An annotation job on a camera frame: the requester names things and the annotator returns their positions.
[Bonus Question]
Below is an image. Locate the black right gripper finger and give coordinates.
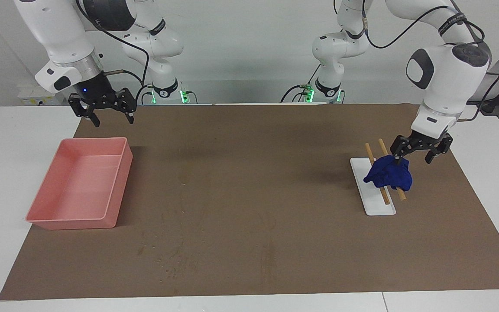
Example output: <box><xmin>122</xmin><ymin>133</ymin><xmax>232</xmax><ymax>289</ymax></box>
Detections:
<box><xmin>68</xmin><ymin>93</ymin><xmax>101</xmax><ymax>128</ymax></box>
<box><xmin>117</xmin><ymin>88</ymin><xmax>138</xmax><ymax>125</ymax></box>

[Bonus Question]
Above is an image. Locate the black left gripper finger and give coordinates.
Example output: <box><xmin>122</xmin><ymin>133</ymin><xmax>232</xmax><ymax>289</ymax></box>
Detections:
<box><xmin>389</xmin><ymin>135</ymin><xmax>411</xmax><ymax>166</ymax></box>
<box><xmin>424</xmin><ymin>133</ymin><xmax>454</xmax><ymax>164</ymax></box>

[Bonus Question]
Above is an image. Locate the blue towel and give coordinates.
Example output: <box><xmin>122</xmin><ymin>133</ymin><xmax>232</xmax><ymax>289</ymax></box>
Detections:
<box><xmin>363</xmin><ymin>155</ymin><xmax>413</xmax><ymax>192</ymax></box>

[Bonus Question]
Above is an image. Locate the wooden rod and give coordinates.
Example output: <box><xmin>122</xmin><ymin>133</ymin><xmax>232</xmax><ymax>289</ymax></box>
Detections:
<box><xmin>365</xmin><ymin>143</ymin><xmax>391</xmax><ymax>205</ymax></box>
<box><xmin>378</xmin><ymin>138</ymin><xmax>407</xmax><ymax>202</ymax></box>

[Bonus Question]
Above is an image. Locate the white rack tray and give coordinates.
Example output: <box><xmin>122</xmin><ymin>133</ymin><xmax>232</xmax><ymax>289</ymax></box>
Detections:
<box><xmin>350</xmin><ymin>157</ymin><xmax>396</xmax><ymax>216</ymax></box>

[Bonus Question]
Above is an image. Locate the pink plastic bin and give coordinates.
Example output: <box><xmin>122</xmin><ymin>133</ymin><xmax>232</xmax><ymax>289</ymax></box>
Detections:
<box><xmin>26</xmin><ymin>137</ymin><xmax>133</xmax><ymax>230</ymax></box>

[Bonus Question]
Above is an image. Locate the brown table mat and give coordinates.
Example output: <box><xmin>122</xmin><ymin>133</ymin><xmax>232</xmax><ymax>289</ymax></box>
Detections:
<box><xmin>0</xmin><ymin>103</ymin><xmax>499</xmax><ymax>301</ymax></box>

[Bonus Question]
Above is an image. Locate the black right base cable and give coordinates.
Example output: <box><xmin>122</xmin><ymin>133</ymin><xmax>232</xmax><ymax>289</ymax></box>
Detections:
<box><xmin>135</xmin><ymin>84</ymin><xmax>153</xmax><ymax>105</ymax></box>

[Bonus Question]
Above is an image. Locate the black base cable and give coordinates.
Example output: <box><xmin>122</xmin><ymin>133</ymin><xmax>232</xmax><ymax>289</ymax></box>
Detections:
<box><xmin>281</xmin><ymin>64</ymin><xmax>321</xmax><ymax>103</ymax></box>
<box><xmin>135</xmin><ymin>84</ymin><xmax>153</xmax><ymax>105</ymax></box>

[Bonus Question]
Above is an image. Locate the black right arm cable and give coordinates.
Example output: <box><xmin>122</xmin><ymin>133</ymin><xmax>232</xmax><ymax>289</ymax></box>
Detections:
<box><xmin>75</xmin><ymin>0</ymin><xmax>151</xmax><ymax>102</ymax></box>

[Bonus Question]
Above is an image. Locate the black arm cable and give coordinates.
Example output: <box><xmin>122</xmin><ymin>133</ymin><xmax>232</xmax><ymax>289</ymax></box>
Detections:
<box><xmin>75</xmin><ymin>0</ymin><xmax>151</xmax><ymax>102</ymax></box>
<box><xmin>361</xmin><ymin>0</ymin><xmax>499</xmax><ymax>123</ymax></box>

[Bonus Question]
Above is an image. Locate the white wall socket box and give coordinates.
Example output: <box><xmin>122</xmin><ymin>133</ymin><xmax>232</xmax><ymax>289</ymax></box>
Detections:
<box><xmin>18</xmin><ymin>85</ymin><xmax>71</xmax><ymax>106</ymax></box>

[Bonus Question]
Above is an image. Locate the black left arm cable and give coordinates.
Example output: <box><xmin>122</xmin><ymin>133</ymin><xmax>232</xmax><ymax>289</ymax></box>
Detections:
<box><xmin>361</xmin><ymin>0</ymin><xmax>499</xmax><ymax>123</ymax></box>

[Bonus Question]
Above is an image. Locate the black left base cable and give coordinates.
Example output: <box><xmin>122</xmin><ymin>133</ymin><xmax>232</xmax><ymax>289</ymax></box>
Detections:
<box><xmin>281</xmin><ymin>64</ymin><xmax>321</xmax><ymax>103</ymax></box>

